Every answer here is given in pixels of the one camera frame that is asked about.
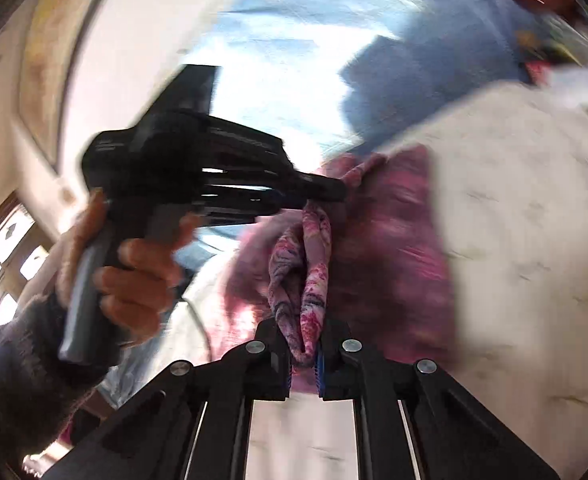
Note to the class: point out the cream framed wall picture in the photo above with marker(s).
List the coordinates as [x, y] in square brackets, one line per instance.
[49, 60]

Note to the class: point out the person's left hand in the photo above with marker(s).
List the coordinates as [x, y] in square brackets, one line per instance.
[139, 285]

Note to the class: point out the purple floral garment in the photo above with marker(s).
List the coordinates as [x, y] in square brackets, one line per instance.
[384, 270]

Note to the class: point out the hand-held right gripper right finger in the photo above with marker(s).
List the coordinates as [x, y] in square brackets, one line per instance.
[319, 375]

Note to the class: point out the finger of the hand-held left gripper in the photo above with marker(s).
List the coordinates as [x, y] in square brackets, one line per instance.
[314, 190]

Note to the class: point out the wooden framed window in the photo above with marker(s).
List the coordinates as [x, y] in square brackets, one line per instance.
[4, 270]

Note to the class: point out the cream patterned bedsheet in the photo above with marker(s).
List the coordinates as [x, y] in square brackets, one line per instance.
[524, 210]

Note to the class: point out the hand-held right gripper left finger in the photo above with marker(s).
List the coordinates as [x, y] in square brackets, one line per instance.
[288, 375]

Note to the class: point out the blue plaid quilt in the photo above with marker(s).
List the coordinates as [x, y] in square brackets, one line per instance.
[284, 60]

